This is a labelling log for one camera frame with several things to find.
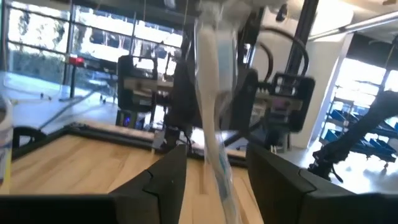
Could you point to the black equipment box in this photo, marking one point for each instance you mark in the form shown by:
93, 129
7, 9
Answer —
122, 93

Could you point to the yellow Lysol wipes canister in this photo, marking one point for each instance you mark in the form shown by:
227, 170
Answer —
5, 149

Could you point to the blue white toothbrush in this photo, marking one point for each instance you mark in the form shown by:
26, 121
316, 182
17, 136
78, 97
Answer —
208, 93

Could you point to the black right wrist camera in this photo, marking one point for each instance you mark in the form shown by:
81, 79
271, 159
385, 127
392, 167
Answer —
306, 102

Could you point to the black table frame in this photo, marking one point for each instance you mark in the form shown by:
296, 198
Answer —
102, 133

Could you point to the black upright post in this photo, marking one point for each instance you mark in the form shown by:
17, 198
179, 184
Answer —
303, 25

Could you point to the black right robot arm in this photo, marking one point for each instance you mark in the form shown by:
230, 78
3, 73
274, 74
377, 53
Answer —
357, 137

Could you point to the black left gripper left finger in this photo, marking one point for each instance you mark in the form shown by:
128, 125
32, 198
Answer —
93, 211

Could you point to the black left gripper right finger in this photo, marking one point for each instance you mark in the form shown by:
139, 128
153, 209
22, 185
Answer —
311, 211

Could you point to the red light on stand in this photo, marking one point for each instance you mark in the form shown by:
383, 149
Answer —
76, 60

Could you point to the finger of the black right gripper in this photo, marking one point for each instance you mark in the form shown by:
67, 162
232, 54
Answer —
186, 93
247, 102

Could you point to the black computer blue light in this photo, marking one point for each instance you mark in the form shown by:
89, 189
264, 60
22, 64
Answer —
126, 119

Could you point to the blue storage bins rack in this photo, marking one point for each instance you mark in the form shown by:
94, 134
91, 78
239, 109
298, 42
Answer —
339, 115

